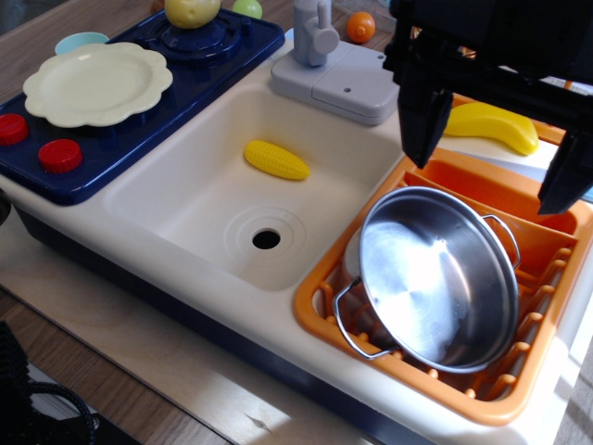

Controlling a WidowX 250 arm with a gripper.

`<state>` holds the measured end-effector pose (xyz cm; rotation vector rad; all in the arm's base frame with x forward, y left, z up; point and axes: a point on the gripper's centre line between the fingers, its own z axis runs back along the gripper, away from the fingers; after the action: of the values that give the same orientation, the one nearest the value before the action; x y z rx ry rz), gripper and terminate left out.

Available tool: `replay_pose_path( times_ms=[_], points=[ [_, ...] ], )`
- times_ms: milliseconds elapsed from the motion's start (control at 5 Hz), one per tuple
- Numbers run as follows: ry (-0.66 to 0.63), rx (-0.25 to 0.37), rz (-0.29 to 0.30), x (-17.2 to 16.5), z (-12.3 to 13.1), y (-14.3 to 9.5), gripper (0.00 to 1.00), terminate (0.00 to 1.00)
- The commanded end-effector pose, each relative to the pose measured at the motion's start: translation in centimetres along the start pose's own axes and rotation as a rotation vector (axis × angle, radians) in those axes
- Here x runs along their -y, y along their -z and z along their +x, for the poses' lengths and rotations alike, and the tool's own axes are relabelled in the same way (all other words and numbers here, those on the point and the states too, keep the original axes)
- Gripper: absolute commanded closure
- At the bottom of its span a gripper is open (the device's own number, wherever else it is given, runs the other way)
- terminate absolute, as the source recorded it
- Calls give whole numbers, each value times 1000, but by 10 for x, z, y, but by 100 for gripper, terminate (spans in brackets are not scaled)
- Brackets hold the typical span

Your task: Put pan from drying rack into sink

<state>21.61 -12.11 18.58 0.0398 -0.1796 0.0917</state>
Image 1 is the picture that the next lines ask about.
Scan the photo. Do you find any cream scalloped plate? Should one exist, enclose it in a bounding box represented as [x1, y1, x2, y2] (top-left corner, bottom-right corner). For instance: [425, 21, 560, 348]
[23, 42, 173, 128]

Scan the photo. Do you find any blue toy stove top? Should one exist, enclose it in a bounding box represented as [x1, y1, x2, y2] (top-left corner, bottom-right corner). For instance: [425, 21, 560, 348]
[1, 9, 284, 206]

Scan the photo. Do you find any stainless steel pan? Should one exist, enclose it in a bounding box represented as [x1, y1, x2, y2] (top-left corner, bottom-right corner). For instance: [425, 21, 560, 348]
[333, 186, 521, 374]

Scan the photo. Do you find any light green toy ball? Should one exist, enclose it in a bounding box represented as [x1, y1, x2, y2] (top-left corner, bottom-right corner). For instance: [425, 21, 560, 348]
[232, 0, 263, 19]

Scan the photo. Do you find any orange toy fruit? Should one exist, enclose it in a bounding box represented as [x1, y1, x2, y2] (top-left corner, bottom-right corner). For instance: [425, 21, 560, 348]
[346, 11, 376, 44]

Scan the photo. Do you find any yellow toy corn cob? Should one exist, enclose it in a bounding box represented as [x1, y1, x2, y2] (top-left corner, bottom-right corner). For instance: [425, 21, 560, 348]
[244, 140, 310, 181]

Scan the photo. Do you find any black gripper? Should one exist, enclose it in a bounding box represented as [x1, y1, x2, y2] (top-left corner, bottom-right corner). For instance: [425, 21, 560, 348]
[386, 1, 592, 169]

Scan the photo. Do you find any yellow toy banana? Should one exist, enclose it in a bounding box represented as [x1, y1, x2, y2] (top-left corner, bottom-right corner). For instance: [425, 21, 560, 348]
[444, 102, 539, 156]

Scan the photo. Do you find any yellow toy potato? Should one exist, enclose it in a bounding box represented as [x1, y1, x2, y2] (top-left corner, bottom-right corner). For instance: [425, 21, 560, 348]
[164, 0, 221, 30]

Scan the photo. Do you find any black braided cable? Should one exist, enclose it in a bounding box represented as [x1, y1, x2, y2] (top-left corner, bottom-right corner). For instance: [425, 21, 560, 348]
[0, 320, 101, 445]

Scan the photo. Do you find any white toy sink unit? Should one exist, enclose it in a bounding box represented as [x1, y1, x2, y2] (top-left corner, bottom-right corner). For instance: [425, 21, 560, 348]
[0, 39, 593, 445]

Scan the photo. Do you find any left red stove knob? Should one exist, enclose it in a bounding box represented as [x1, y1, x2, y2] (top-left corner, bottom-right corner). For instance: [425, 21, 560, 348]
[0, 113, 30, 146]

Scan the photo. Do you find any light wooden base board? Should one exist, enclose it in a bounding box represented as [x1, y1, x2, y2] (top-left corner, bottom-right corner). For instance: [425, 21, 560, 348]
[1, 216, 369, 444]

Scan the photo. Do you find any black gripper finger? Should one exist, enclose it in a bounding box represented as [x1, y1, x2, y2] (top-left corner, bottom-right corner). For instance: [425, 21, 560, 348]
[538, 132, 592, 215]

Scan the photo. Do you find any light blue bowl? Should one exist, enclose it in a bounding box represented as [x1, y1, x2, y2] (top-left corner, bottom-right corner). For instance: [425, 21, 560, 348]
[55, 32, 109, 55]

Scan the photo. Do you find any grey toy faucet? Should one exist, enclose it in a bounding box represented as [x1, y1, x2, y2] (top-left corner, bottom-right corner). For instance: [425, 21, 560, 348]
[271, 1, 399, 125]

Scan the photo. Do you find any right red stove knob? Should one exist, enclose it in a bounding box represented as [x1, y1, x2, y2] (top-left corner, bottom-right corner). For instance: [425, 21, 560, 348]
[38, 139, 83, 174]

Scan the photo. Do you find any red stove knob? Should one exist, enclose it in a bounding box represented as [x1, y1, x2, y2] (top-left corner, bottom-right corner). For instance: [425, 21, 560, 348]
[38, 139, 83, 174]
[0, 113, 30, 146]

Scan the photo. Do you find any orange drying rack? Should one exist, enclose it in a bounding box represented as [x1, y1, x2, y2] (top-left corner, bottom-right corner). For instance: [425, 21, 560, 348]
[294, 149, 592, 426]

